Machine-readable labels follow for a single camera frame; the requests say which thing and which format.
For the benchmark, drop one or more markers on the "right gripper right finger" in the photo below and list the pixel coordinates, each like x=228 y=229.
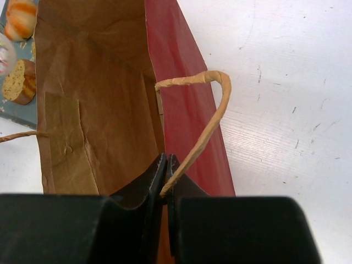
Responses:
x=208 y=224

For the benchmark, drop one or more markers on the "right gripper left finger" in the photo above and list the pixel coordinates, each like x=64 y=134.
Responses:
x=120 y=228

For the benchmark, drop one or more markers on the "red paper bag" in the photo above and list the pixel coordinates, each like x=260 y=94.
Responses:
x=98 y=124

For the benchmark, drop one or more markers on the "sliced bread piece upper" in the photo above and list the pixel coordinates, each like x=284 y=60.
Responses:
x=20 y=84

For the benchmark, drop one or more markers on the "round striped bun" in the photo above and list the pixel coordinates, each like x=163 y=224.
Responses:
x=20 y=20

